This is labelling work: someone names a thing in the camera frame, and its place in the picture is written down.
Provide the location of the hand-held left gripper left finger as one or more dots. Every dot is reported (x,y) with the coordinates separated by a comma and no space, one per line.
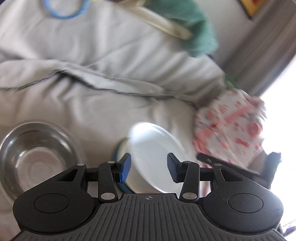
(124,168)

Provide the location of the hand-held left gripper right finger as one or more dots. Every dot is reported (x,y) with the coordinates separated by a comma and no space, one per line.
(174,167)

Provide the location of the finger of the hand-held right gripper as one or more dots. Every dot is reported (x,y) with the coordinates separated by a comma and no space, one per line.
(233,165)

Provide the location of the blue bowl white inside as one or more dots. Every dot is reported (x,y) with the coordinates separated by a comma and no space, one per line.
(116,153)

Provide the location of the white plate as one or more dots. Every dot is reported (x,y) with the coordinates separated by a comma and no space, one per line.
(153,153)

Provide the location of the stainless steel bowl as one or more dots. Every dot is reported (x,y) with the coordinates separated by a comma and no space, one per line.
(34,160)

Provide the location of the pink printed cloth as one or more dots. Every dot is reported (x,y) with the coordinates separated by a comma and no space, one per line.
(229,129)

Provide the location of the grey blanket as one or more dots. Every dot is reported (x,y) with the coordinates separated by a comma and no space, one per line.
(92,74)

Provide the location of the grey curtain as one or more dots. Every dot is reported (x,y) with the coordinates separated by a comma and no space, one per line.
(261,53)

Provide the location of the green knitted cloth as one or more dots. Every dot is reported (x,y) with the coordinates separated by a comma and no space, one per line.
(189,25)

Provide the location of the framed wall picture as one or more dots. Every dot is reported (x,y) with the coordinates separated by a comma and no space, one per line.
(251,5)

